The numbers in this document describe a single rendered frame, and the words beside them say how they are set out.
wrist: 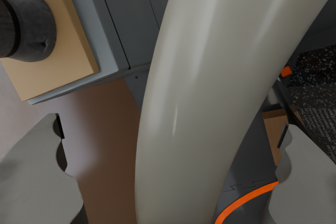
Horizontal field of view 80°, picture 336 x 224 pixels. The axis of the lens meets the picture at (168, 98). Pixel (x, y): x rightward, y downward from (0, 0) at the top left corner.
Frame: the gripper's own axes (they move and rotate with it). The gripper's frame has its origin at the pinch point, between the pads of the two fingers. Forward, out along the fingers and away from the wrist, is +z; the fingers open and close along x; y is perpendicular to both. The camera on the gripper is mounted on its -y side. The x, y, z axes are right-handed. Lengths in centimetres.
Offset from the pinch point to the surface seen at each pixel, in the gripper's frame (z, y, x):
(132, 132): 120, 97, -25
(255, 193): 81, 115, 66
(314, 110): 41, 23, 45
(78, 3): 48, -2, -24
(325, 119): 39, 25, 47
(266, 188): 80, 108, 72
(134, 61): 50, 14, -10
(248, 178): 85, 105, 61
